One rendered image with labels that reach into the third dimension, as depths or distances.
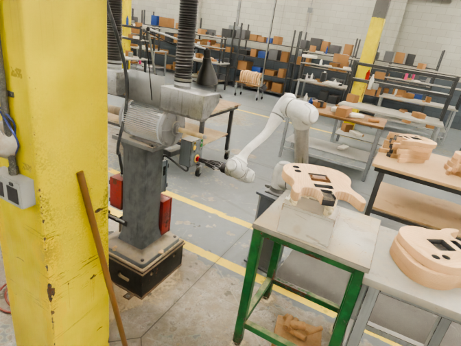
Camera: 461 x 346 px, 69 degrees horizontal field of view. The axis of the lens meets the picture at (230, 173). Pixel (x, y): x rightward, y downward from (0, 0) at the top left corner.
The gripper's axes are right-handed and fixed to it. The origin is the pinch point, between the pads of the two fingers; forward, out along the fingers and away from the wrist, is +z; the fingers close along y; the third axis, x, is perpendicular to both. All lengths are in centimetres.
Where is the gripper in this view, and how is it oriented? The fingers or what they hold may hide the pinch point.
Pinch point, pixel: (202, 160)
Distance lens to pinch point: 245.9
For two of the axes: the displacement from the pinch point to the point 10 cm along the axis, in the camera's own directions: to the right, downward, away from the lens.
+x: 1.3, -9.1, -3.9
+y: 4.6, -2.9, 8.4
